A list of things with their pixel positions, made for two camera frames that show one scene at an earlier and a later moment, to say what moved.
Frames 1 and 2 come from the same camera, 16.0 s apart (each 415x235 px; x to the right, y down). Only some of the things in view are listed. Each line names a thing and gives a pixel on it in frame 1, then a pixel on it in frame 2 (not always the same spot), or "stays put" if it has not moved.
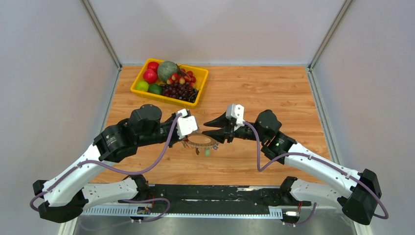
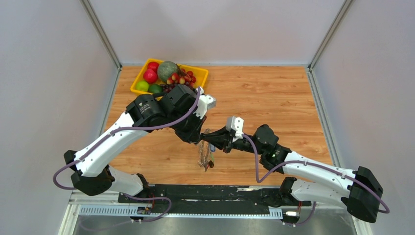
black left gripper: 172,119 → 193,135
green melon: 166,69 stays put
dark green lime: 155,88 stays put
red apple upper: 153,65 stays put
